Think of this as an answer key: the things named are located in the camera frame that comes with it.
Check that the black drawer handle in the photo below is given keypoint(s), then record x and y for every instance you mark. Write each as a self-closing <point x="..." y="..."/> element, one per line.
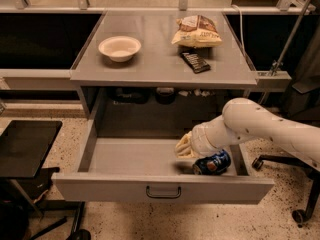
<point x="160" y="193"/>

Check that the blue pepsi can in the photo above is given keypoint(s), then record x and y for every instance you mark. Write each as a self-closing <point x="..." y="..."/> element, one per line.
<point x="216" y="164"/>

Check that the white paper bowl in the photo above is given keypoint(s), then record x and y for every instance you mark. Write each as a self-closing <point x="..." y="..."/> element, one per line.
<point x="119" y="48"/>

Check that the black side table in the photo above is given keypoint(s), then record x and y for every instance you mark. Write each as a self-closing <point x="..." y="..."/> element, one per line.
<point x="24" y="146"/>

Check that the grey open drawer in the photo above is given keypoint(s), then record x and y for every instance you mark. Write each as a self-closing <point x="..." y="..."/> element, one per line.
<point x="128" y="147"/>

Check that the yellow chip bag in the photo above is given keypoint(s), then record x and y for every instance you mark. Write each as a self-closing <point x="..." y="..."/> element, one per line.
<point x="196" y="31"/>

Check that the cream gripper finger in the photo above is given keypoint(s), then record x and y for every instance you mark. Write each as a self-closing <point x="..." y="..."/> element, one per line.
<point x="183" y="148"/>

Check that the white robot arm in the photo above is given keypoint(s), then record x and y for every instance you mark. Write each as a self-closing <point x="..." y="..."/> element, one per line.
<point x="243" y="120"/>

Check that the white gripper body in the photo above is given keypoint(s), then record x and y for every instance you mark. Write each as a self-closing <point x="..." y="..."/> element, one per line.
<point x="200" y="140"/>

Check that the dark chocolate bar wrapper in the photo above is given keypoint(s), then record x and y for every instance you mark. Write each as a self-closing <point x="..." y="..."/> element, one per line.
<point x="195" y="62"/>

